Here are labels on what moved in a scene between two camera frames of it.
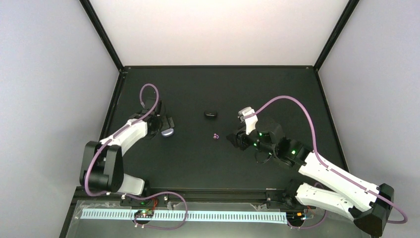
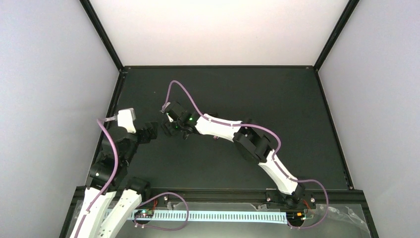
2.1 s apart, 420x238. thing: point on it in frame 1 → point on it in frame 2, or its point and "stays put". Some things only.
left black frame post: x=90 y=11 stays put
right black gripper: x=238 y=138 → x=169 y=130
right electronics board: x=295 y=216 stays put
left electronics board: x=147 y=213 stays put
